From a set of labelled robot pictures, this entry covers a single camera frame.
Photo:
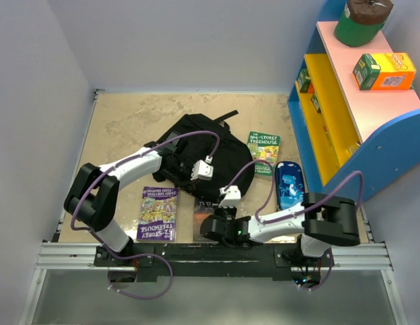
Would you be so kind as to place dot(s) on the aluminium rail frame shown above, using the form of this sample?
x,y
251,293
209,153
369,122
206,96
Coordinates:
x,y
363,260

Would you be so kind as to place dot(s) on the purple 52-storey treehouse book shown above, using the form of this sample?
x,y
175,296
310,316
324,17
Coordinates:
x,y
158,212

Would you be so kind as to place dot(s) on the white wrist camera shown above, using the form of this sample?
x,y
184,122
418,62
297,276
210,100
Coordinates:
x,y
230,197
201,171

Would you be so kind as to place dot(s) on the small green box lower shelf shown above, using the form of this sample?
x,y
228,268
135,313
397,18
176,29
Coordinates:
x,y
315,103

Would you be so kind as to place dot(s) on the blue pencil case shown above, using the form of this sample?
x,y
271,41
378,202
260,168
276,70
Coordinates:
x,y
289,184

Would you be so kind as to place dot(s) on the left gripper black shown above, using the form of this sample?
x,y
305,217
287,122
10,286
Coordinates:
x,y
187,181

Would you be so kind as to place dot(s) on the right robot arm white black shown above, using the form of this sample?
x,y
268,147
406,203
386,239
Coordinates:
x,y
321,221

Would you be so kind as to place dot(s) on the small green box upper shelf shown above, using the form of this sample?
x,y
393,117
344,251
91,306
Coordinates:
x,y
304,81

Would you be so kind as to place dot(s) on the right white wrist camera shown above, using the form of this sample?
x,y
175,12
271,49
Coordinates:
x,y
230,197

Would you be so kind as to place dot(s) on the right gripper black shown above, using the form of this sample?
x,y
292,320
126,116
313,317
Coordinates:
x,y
219,209

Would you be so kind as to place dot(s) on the colourful wooden shelf unit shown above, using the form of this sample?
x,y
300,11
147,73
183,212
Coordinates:
x,y
362,141

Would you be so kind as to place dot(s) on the small green box shelf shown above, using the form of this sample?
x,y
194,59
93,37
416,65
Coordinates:
x,y
315,103
304,81

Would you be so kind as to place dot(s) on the green brown cylinder container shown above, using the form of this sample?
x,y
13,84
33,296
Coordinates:
x,y
360,21

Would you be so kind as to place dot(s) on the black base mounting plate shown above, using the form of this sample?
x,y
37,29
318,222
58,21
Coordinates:
x,y
279,262

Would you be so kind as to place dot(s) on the tale of two cities book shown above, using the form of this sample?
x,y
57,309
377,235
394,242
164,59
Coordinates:
x,y
202,209

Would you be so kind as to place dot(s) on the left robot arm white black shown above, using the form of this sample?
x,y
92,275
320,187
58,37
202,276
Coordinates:
x,y
92,198

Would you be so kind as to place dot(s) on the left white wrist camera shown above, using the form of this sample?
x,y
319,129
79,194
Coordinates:
x,y
201,171

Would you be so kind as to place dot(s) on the green 104-storey treehouse book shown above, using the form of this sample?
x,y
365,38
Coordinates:
x,y
264,146

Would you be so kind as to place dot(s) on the orange green crayon box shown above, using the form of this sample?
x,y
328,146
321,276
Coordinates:
x,y
384,71

